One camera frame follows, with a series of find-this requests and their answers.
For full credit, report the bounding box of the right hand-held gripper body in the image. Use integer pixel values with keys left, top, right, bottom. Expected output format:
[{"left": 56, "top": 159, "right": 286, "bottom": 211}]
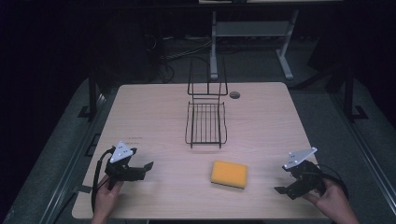
[{"left": 281, "top": 147, "right": 329, "bottom": 200}]

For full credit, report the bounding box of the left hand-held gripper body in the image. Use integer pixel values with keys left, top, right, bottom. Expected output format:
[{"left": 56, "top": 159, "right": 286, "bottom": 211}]
[{"left": 104, "top": 140, "right": 140, "bottom": 191}]

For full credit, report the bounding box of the person's left hand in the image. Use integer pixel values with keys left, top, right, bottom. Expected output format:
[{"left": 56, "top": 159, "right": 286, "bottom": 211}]
[{"left": 92, "top": 175, "right": 124, "bottom": 224}]

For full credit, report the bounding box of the person's right hand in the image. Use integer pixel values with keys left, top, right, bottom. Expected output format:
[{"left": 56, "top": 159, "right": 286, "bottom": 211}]
[{"left": 302, "top": 176, "right": 361, "bottom": 224}]

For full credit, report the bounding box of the yellow sponge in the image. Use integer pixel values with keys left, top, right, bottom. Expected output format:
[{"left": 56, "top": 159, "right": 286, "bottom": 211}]
[{"left": 210, "top": 160, "right": 248, "bottom": 190}]

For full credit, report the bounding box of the black metal stand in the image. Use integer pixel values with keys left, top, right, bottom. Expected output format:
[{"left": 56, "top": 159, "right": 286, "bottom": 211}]
[
  {"left": 77, "top": 70, "right": 101, "bottom": 121},
  {"left": 341, "top": 61, "right": 370, "bottom": 123}
]

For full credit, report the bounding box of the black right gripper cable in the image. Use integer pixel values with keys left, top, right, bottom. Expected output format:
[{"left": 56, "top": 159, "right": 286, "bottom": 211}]
[{"left": 317, "top": 163, "right": 350, "bottom": 200}]

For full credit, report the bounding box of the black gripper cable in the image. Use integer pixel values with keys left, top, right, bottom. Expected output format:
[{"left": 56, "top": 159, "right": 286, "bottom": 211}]
[
  {"left": 91, "top": 147, "right": 117, "bottom": 214},
  {"left": 317, "top": 163, "right": 350, "bottom": 200}
]

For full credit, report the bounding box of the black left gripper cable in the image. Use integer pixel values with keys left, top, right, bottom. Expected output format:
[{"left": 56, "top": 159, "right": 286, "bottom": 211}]
[{"left": 91, "top": 147, "right": 117, "bottom": 214}]

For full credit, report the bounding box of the black wire rack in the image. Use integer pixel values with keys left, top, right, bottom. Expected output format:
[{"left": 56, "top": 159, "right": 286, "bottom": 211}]
[{"left": 184, "top": 57, "right": 230, "bottom": 149}]

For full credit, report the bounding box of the bundle of floor cables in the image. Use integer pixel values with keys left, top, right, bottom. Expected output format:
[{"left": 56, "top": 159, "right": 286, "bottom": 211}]
[{"left": 144, "top": 33, "right": 214, "bottom": 84}]

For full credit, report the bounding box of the grey metal desk frame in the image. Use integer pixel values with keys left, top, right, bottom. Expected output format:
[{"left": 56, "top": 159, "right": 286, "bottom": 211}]
[{"left": 209, "top": 8, "right": 301, "bottom": 81}]

